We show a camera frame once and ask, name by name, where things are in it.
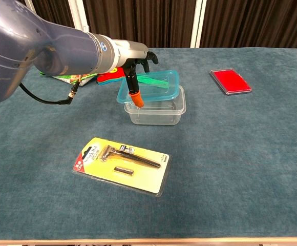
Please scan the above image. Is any white frame post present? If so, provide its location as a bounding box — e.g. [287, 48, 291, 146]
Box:
[68, 0, 93, 34]
[190, 0, 207, 49]

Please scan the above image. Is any red ink pad case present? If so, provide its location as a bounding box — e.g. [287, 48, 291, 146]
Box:
[209, 68, 252, 96]

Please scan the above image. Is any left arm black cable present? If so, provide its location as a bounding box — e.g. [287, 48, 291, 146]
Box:
[19, 74, 84, 106]

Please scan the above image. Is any dark pleated curtain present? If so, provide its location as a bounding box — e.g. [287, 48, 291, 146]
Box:
[23, 0, 297, 51]

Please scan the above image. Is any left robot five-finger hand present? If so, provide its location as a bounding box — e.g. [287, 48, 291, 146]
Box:
[116, 38, 159, 108]

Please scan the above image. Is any red hand clapper toy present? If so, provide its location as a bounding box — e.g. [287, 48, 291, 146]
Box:
[96, 67, 170, 90]

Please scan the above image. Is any clear plastic container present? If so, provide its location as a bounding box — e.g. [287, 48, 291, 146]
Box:
[124, 86, 187, 126]

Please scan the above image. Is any green snack bag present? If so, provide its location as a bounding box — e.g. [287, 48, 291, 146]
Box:
[39, 71, 98, 87]

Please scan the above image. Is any yellow razor blister pack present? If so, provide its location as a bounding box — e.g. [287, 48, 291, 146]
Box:
[71, 137, 173, 197]

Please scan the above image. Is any teal table cloth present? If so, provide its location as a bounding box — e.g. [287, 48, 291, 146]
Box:
[0, 47, 297, 241]

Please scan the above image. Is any teal plastic lid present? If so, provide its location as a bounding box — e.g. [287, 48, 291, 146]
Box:
[116, 69, 180, 105]

